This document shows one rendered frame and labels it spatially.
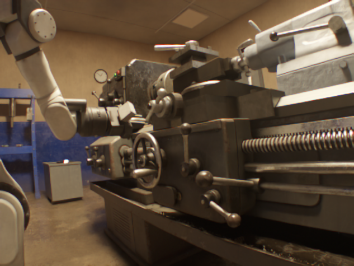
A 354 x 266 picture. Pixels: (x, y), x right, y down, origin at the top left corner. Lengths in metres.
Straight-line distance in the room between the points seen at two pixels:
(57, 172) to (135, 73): 2.11
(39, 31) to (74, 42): 4.63
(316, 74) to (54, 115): 0.74
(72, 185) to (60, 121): 2.70
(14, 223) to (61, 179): 2.70
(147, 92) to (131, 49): 4.18
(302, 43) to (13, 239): 0.96
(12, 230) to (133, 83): 1.14
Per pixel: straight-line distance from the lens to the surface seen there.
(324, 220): 0.68
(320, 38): 0.80
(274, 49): 0.90
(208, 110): 0.62
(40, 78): 0.57
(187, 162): 0.63
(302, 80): 0.74
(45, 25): 0.56
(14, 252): 0.54
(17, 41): 0.56
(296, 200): 0.69
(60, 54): 4.99
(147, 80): 1.48
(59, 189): 3.21
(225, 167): 0.59
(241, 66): 0.79
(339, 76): 0.71
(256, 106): 0.68
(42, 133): 4.54
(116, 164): 1.34
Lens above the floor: 0.74
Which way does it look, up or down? 5 degrees up
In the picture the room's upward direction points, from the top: 5 degrees counter-clockwise
